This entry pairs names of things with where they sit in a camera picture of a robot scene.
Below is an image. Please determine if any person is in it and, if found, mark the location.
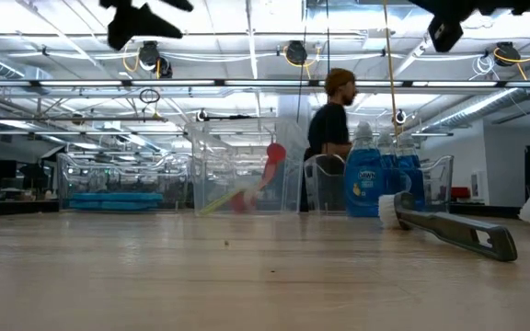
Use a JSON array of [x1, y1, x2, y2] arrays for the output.
[[300, 67, 359, 213]]

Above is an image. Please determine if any grey dish brush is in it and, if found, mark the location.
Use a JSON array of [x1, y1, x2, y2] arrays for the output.
[[378, 191, 519, 263]]

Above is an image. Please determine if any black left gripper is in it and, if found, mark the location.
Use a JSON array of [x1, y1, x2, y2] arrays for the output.
[[98, 0, 195, 51]]

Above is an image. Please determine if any yellow hanging cable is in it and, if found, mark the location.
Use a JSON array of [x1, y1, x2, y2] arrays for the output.
[[383, 0, 405, 167]]

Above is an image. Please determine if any black office chair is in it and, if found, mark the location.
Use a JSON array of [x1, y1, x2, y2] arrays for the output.
[[19, 163, 51, 190]]

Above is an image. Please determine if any yellow-green dish brush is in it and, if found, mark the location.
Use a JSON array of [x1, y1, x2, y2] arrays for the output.
[[199, 188, 248, 216]]

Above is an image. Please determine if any blue dish soap bottle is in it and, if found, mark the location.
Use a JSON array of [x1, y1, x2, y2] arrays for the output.
[[377, 131, 399, 194], [396, 132, 425, 211], [343, 121, 388, 218]]

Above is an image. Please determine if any clear square plastic tub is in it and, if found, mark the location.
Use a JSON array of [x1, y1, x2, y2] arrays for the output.
[[186, 120, 310, 216]]

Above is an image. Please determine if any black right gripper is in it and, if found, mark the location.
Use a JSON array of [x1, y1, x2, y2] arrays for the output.
[[407, 0, 530, 52]]

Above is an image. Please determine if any white wall device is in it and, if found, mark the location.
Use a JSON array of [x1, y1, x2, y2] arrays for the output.
[[470, 170, 483, 200]]

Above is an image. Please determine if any black coiled power cable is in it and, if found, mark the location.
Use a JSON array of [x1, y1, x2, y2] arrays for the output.
[[324, 0, 332, 70]]

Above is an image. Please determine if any clear plastic bin with handles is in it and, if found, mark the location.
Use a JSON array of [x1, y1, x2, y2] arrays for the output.
[[304, 154, 455, 215], [56, 153, 191, 212]]

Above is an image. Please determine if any red dish brush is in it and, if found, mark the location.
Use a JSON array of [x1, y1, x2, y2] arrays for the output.
[[230, 142, 288, 215]]

